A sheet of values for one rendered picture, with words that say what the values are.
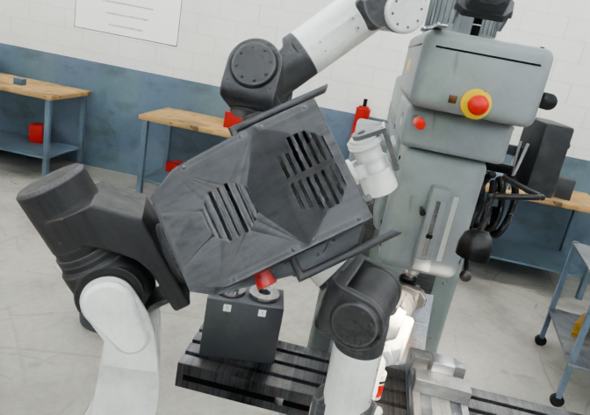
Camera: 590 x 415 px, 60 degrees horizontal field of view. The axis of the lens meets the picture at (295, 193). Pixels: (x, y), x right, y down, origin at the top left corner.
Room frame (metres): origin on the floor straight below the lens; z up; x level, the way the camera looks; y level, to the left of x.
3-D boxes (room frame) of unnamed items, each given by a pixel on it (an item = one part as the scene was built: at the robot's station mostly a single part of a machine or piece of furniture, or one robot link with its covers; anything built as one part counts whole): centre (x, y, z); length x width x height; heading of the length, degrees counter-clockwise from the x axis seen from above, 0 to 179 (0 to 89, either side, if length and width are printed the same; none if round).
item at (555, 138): (1.56, -0.71, 1.62); 0.20 x 0.09 x 0.21; 175
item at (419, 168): (1.30, -0.35, 1.47); 0.21 x 0.19 x 0.32; 85
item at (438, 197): (1.19, -0.34, 1.45); 0.04 x 0.04 x 0.21; 85
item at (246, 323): (1.36, 0.08, 1.00); 0.22 x 0.12 x 0.20; 95
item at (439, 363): (1.28, -0.50, 1.01); 0.06 x 0.05 x 0.06; 82
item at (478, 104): (1.05, -0.32, 1.76); 0.04 x 0.03 x 0.04; 85
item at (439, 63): (1.31, -0.35, 1.81); 0.47 x 0.26 x 0.16; 175
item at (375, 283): (0.80, -0.16, 1.39); 0.12 x 0.09 x 0.14; 161
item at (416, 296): (1.21, -0.32, 1.23); 0.13 x 0.12 x 0.10; 70
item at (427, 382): (1.23, -0.49, 0.99); 0.15 x 0.06 x 0.04; 82
